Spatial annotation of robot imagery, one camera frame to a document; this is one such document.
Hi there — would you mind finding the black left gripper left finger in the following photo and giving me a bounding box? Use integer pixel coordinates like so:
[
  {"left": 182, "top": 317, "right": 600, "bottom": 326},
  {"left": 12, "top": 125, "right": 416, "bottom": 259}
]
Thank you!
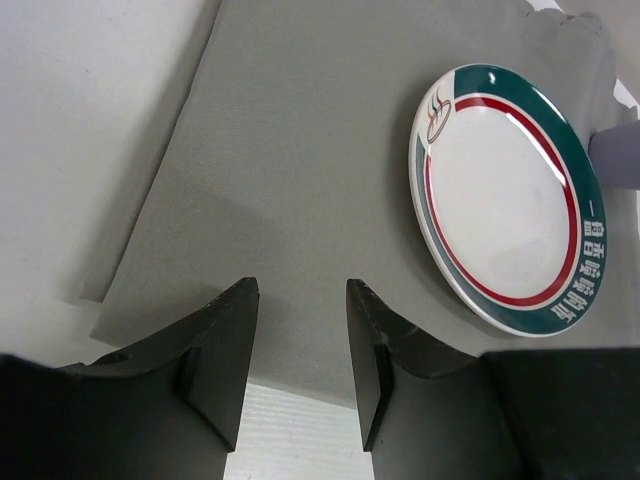
[{"left": 53, "top": 277, "right": 259, "bottom": 479}]

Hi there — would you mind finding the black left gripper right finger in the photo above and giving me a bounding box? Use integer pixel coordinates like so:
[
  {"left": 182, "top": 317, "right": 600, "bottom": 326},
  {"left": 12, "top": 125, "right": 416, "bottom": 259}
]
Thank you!
[{"left": 346, "top": 279, "right": 515, "bottom": 479}]

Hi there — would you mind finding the white plate green red rim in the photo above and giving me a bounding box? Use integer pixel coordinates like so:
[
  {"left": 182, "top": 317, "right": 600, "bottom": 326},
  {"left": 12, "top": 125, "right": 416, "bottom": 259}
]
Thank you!
[{"left": 408, "top": 64, "right": 607, "bottom": 338}]

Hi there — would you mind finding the lilac plastic cup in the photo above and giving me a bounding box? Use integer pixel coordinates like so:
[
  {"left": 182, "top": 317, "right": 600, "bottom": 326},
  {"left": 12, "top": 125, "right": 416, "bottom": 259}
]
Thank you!
[{"left": 588, "top": 120, "right": 640, "bottom": 191}]

